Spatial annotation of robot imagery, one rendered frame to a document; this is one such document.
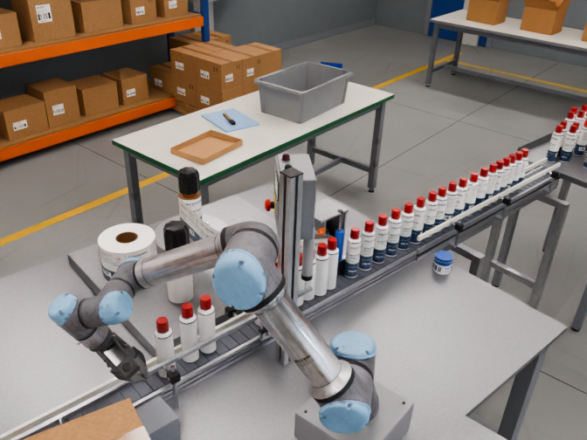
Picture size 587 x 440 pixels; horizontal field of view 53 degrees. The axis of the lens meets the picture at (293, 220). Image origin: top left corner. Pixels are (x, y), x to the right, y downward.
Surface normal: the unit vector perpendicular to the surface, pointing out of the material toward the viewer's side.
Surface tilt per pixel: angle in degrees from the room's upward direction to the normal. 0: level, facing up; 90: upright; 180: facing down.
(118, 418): 0
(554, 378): 0
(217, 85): 90
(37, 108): 90
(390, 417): 3
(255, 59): 90
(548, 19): 90
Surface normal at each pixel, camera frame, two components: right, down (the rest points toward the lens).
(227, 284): -0.26, 0.39
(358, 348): 0.00, -0.92
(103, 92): 0.76, 0.36
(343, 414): -0.11, 0.59
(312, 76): -0.59, 0.32
